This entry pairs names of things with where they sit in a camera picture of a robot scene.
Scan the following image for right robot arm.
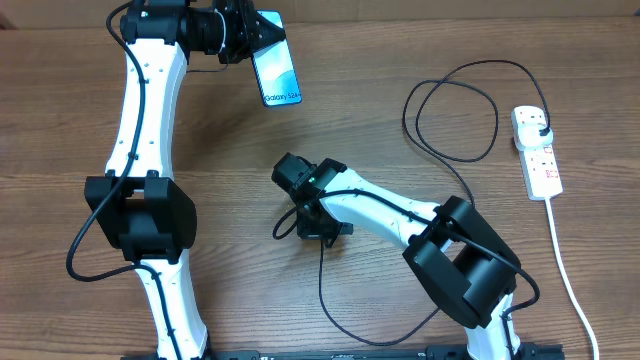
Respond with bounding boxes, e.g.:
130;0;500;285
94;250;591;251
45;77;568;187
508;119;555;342
272;153;521;359

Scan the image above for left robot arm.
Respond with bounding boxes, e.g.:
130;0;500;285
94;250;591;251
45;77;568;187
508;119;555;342
66;1;286;359

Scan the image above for white power strip cord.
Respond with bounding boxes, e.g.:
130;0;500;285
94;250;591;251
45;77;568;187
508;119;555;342
543;197;601;360

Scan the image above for white charger plug adapter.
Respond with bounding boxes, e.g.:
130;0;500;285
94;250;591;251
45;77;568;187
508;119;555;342
514;123;554;151

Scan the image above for Samsung Galaxy smartphone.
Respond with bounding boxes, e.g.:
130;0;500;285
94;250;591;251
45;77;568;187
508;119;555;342
252;39;302;107

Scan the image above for white power strip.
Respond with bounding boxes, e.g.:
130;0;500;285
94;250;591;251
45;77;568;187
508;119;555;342
511;105;563;201

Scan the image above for black USB charging cable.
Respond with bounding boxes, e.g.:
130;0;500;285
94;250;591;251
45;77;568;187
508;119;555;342
318;59;552;348

